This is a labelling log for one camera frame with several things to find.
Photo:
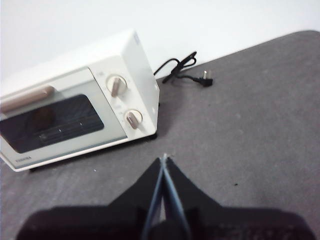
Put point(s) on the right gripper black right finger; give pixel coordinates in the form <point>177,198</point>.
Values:
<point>225,225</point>

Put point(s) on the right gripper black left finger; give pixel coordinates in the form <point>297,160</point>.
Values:
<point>100,222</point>

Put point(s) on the white oven knob, beige grip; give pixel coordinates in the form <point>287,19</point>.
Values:
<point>116,85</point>
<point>133,119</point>

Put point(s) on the white toaster oven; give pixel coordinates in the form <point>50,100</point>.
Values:
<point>140,62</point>

